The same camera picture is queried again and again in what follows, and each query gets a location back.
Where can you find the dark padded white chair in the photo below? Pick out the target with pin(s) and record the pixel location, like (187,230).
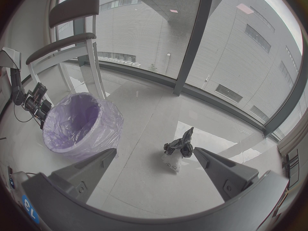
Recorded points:
(72,11)

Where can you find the clear printed wrapper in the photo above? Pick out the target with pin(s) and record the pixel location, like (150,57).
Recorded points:
(172,162)

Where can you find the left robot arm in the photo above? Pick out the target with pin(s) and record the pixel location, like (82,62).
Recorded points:
(16,92)

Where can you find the black plastic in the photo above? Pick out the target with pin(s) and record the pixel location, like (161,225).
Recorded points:
(180,143)

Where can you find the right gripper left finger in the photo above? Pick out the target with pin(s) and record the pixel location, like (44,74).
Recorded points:
(79,177)

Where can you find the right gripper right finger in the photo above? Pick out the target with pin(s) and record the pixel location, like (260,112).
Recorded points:
(228,174)

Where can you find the dark small table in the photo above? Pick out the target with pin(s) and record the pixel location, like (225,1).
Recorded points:
(292,167)

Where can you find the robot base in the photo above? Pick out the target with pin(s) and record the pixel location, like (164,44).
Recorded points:
(18,177)

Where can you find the purple plastic bag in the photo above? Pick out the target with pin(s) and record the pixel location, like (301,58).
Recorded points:
(72,119)

